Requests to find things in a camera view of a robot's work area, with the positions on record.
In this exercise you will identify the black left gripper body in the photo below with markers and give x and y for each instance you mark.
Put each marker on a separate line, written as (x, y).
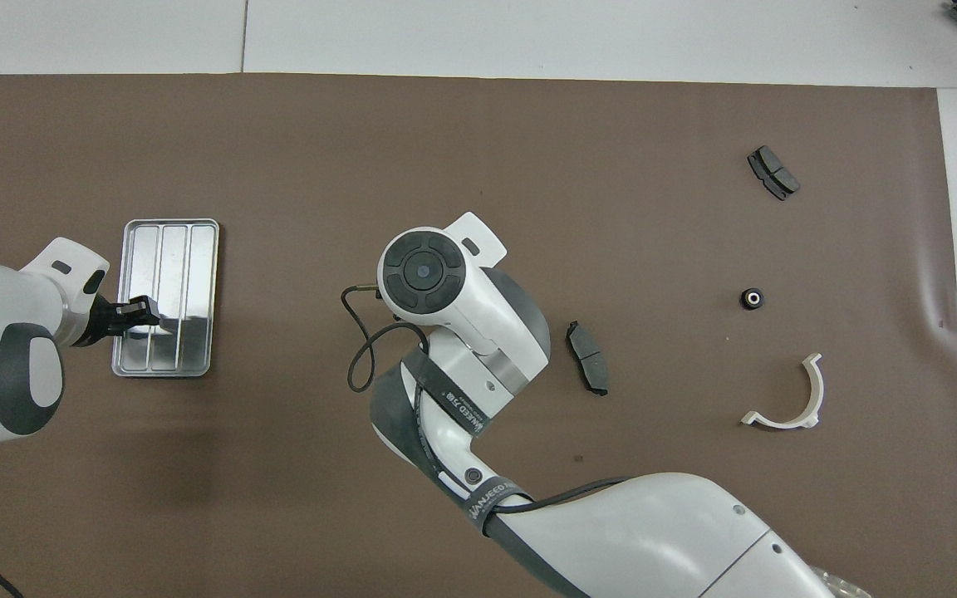
(109, 320)

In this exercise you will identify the black bearing gear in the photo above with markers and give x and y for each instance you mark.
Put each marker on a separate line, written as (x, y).
(751, 298)

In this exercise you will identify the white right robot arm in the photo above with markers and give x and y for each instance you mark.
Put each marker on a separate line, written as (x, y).
(462, 299)

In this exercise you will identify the silver metal tray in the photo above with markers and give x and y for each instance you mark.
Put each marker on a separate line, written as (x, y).
(188, 274)

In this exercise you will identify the brown paper table mat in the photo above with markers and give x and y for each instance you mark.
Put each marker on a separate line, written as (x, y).
(279, 498)

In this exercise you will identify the dark grey brake pad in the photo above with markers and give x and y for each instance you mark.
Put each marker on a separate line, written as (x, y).
(588, 357)
(773, 173)

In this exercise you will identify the white curved plastic bracket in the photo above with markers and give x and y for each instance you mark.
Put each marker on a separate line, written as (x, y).
(815, 390)

